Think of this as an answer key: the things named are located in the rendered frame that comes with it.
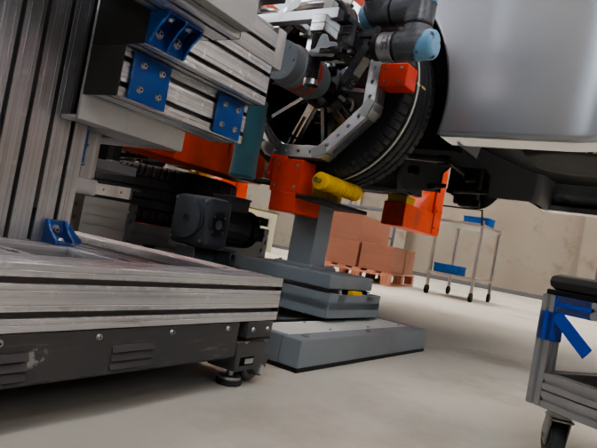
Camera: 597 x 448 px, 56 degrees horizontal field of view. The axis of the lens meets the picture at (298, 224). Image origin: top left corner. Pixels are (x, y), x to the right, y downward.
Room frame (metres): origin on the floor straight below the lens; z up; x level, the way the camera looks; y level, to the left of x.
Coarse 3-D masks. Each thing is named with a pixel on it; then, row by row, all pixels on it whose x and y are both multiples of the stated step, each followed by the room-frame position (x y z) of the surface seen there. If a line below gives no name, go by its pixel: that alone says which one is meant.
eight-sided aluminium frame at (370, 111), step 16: (304, 0) 1.89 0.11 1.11; (352, 0) 1.78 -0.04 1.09; (288, 32) 1.98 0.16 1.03; (368, 80) 1.72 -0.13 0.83; (368, 96) 1.72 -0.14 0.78; (384, 96) 1.75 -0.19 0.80; (368, 112) 1.71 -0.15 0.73; (352, 128) 1.73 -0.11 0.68; (272, 144) 1.90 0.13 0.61; (288, 144) 1.86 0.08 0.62; (320, 144) 1.79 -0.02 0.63; (336, 144) 1.76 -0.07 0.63; (320, 160) 1.83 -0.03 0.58
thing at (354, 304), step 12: (276, 276) 1.95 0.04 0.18; (288, 288) 1.83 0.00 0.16; (300, 288) 1.80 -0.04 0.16; (312, 288) 1.85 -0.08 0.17; (324, 288) 1.84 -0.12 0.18; (288, 300) 1.83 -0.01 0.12; (300, 300) 1.80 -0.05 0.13; (312, 300) 1.78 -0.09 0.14; (324, 300) 1.75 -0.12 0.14; (336, 300) 1.78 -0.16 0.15; (348, 300) 1.85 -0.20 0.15; (360, 300) 1.91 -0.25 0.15; (372, 300) 1.99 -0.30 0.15; (312, 312) 1.77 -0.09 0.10; (324, 312) 1.75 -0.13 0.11; (336, 312) 1.79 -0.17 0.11; (348, 312) 1.86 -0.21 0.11; (360, 312) 1.93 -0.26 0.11; (372, 312) 2.00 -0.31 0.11
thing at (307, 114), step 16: (336, 64) 1.92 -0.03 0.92; (272, 80) 2.07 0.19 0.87; (336, 80) 1.96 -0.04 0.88; (272, 96) 2.10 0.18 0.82; (288, 96) 2.18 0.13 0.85; (336, 96) 1.90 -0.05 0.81; (272, 112) 2.08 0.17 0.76; (288, 112) 2.18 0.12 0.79; (304, 112) 1.97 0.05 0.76; (272, 128) 2.03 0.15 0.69; (288, 128) 2.15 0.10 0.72; (304, 128) 1.97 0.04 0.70; (304, 144) 2.19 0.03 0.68
